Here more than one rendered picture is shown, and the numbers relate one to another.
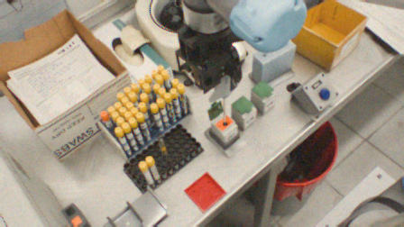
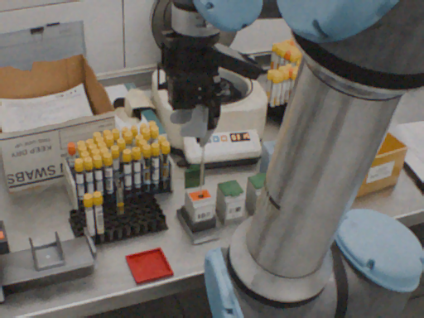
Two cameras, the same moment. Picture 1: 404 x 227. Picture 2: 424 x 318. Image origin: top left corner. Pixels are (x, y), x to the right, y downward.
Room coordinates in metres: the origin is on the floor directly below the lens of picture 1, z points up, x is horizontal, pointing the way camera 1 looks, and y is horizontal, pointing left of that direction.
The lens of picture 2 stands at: (-0.37, -0.18, 1.64)
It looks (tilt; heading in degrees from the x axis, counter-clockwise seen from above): 40 degrees down; 14
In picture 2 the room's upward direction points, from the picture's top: straight up
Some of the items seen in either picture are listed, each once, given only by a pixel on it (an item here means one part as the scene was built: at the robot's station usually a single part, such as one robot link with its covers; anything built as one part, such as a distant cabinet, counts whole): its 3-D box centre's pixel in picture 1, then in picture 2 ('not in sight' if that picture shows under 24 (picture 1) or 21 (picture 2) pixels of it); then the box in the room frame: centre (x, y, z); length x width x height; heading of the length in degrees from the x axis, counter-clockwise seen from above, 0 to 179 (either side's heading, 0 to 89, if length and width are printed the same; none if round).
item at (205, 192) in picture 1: (205, 192); (149, 265); (0.34, 0.02, 0.88); 0.07 x 0.07 x 0.01; 34
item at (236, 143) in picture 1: (224, 135); (198, 219); (0.46, -0.05, 0.89); 0.09 x 0.05 x 0.04; 34
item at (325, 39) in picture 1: (326, 33); (360, 156); (0.71, -0.36, 0.93); 0.13 x 0.13 x 0.10; 38
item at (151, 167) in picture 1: (160, 149); (116, 201); (0.43, 0.10, 0.93); 0.17 x 0.09 x 0.11; 124
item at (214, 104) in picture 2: (229, 71); (209, 103); (0.44, -0.06, 1.16); 0.05 x 0.02 x 0.09; 34
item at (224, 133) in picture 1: (224, 130); (199, 207); (0.46, -0.05, 0.92); 0.05 x 0.04 x 0.06; 34
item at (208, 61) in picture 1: (208, 48); (190, 66); (0.44, -0.03, 1.22); 0.09 x 0.08 x 0.12; 124
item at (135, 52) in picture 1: (132, 54); (131, 117); (0.73, 0.16, 0.92); 0.24 x 0.12 x 0.10; 34
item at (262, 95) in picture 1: (262, 97); (259, 195); (0.54, -0.15, 0.91); 0.05 x 0.04 x 0.07; 34
